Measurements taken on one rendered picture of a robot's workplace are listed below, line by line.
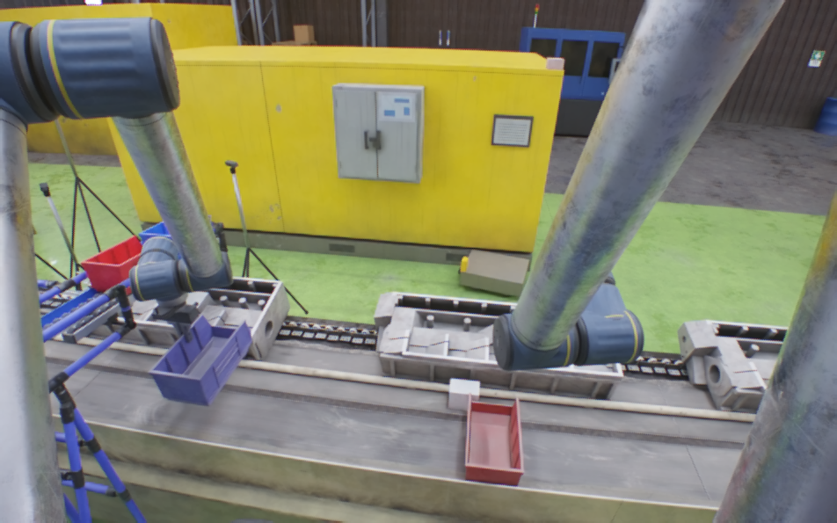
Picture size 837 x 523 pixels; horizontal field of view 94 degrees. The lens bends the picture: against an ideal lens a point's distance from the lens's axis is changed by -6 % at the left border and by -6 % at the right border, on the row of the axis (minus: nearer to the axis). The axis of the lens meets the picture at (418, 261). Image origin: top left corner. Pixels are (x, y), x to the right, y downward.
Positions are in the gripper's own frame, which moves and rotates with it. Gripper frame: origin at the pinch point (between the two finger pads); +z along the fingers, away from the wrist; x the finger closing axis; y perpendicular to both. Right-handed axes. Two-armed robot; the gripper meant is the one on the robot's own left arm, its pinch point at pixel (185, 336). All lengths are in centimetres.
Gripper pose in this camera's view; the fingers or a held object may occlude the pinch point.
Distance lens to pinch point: 176.5
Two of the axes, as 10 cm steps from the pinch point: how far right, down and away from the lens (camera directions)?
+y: 1.3, -5.0, 8.6
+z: -0.2, 8.6, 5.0
